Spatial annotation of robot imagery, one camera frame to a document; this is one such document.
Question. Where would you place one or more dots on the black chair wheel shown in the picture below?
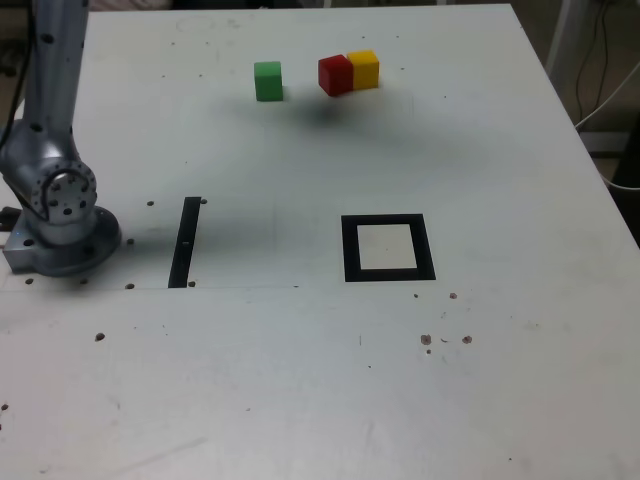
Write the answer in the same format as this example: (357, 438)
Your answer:
(12, 55)

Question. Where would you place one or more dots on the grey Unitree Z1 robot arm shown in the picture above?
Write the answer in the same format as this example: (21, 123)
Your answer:
(50, 100)

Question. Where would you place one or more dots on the red cube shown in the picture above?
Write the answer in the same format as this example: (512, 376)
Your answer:
(335, 75)

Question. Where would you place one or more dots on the white metal frame leg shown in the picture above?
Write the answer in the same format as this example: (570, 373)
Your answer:
(560, 40)

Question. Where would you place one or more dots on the green cube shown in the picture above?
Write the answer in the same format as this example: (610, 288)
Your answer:
(268, 82)

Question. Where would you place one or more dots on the grey background shelf bar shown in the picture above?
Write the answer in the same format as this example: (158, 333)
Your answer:
(602, 144)

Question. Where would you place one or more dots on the black tape strip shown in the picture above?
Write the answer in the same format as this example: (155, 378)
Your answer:
(180, 265)

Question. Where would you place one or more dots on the black tape square outline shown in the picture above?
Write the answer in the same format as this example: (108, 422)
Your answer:
(390, 276)

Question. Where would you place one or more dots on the yellow cube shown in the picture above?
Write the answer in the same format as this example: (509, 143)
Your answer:
(366, 70)

